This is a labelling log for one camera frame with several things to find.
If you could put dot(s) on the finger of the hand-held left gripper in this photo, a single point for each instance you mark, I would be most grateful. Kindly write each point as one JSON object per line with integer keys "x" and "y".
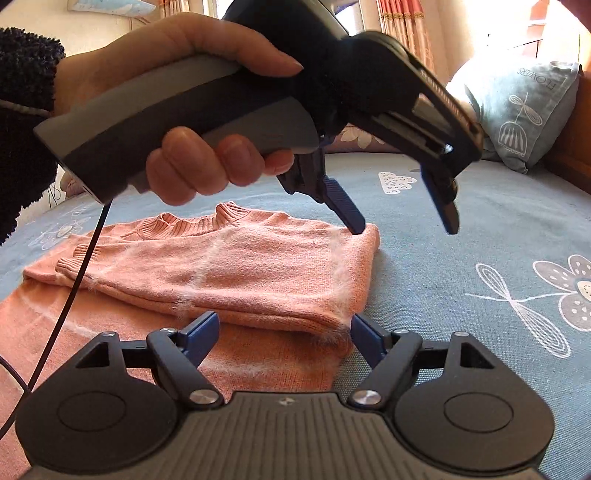
{"x": 344, "y": 205}
{"x": 438, "y": 198}

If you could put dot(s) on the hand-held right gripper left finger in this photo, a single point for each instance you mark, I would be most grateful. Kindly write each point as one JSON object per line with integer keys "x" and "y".
{"x": 205, "y": 330}

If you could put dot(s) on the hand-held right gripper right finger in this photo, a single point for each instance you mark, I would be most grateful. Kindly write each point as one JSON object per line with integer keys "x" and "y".
{"x": 364, "y": 337}

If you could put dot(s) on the orange knit sweater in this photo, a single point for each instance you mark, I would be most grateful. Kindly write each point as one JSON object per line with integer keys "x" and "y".
{"x": 254, "y": 277}

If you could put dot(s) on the person's left forearm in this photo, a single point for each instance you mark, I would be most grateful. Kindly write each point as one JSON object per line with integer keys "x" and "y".
{"x": 23, "y": 138}

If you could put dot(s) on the person's left hand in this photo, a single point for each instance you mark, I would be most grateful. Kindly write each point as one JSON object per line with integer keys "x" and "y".
{"x": 184, "y": 37}

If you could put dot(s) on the bed with grey-blue floral sheet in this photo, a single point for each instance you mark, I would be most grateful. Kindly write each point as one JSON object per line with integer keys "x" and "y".
{"x": 461, "y": 230}

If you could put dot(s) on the folded pink floral quilt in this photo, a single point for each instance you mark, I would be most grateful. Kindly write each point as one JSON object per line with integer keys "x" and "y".
{"x": 364, "y": 138}

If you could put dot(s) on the plump grey-green printed pillow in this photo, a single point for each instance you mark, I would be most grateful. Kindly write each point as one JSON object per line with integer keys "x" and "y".
{"x": 521, "y": 115}

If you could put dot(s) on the wooden headboard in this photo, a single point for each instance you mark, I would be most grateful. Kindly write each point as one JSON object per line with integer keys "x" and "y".
{"x": 577, "y": 152}

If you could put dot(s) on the white wall air conditioner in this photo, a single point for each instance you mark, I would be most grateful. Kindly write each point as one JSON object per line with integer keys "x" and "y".
{"x": 111, "y": 5}

